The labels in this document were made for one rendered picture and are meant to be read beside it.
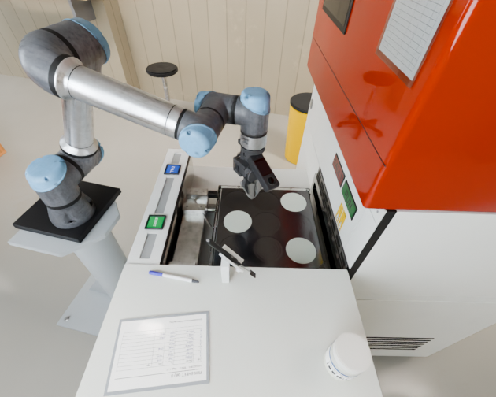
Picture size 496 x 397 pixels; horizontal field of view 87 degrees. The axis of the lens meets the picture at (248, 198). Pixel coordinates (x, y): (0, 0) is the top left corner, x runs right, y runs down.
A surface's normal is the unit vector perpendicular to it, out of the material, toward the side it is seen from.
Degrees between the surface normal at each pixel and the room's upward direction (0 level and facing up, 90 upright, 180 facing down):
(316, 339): 0
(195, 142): 90
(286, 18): 90
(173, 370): 0
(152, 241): 0
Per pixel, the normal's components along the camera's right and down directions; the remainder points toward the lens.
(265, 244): 0.04, -0.69
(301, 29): -0.22, 0.70
